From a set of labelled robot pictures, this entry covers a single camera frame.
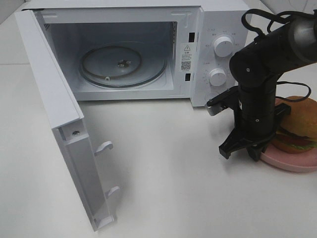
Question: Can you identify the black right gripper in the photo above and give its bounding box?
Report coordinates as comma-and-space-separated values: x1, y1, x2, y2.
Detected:
219, 99, 290, 162

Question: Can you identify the burger with bun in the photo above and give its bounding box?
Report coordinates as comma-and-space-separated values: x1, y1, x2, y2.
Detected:
271, 96, 317, 154

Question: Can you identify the round door release button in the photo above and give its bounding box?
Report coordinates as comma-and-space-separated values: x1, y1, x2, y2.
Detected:
205, 91, 219, 103

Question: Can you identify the pink round plate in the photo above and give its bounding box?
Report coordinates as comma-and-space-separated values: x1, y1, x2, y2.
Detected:
261, 143, 317, 173

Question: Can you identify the white microwave door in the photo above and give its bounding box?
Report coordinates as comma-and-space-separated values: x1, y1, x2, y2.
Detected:
15, 10, 119, 231

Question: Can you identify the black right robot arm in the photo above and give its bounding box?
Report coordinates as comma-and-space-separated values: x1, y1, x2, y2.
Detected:
208, 16, 317, 161

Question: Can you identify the lower white timer knob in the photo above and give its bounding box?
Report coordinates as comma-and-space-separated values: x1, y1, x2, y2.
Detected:
208, 68, 227, 87

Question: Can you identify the upper white power knob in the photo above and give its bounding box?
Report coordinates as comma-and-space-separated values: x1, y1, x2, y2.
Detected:
213, 36, 233, 57

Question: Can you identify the glass microwave turntable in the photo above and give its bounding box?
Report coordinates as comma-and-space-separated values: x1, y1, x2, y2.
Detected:
79, 41, 168, 88

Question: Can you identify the white microwave oven body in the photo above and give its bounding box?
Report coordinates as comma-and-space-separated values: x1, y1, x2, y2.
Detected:
20, 0, 248, 107

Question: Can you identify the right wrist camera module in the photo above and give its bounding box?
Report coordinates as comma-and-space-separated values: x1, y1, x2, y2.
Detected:
206, 86, 239, 116

